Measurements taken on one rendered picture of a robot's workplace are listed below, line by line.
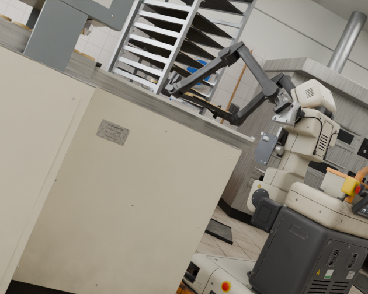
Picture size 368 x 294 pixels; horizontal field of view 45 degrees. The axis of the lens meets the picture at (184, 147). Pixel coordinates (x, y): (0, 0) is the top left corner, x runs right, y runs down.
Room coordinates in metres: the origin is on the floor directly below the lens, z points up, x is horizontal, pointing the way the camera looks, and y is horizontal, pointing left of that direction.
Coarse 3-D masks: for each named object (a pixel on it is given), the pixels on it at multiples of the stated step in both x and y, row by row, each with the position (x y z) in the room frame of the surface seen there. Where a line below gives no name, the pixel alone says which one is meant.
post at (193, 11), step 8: (200, 0) 2.83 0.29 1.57; (192, 8) 2.83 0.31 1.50; (192, 16) 2.83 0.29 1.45; (184, 24) 2.84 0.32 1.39; (184, 32) 2.82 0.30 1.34; (176, 40) 2.84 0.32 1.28; (176, 48) 2.82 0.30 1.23; (168, 64) 2.82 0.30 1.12; (168, 72) 2.84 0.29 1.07; (160, 80) 2.83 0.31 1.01; (160, 88) 2.83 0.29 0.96
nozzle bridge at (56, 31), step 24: (24, 0) 1.74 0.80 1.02; (48, 0) 1.25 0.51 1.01; (72, 0) 1.27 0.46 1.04; (96, 0) 1.30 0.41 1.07; (120, 0) 1.33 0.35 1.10; (48, 24) 1.26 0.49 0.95; (72, 24) 1.29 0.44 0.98; (96, 24) 1.45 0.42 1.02; (120, 24) 1.34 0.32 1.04; (48, 48) 1.27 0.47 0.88; (72, 48) 1.30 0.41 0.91
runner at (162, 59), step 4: (124, 48) 3.24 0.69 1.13; (128, 48) 3.21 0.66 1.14; (132, 48) 3.18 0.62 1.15; (136, 48) 3.15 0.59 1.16; (136, 52) 3.14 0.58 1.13; (140, 52) 3.10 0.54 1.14; (144, 52) 3.07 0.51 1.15; (148, 52) 3.04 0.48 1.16; (144, 56) 3.09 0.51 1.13; (148, 56) 3.03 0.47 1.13; (152, 56) 3.00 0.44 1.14; (156, 56) 2.98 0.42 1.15; (156, 60) 3.00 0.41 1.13; (160, 60) 2.94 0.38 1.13; (164, 60) 2.91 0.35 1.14
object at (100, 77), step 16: (96, 80) 1.54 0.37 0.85; (112, 80) 1.56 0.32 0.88; (128, 96) 1.59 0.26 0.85; (144, 96) 1.62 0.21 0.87; (160, 96) 1.64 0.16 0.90; (160, 112) 1.65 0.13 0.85; (176, 112) 1.68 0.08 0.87; (192, 112) 1.70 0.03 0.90; (208, 128) 1.74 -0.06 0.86; (224, 128) 1.77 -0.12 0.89; (240, 144) 1.81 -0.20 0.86
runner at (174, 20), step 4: (140, 12) 3.25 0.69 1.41; (144, 12) 3.21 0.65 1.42; (148, 12) 3.18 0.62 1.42; (144, 16) 3.24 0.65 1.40; (148, 16) 3.17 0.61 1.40; (152, 16) 3.13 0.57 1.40; (156, 16) 3.11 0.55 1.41; (160, 16) 3.08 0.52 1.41; (164, 16) 3.05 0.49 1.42; (168, 16) 3.02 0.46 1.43; (164, 20) 3.05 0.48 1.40; (168, 20) 3.00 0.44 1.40; (172, 20) 2.97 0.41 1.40; (176, 20) 2.95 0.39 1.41; (180, 20) 2.92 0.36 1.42; (184, 20) 2.90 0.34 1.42; (180, 24) 2.94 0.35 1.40
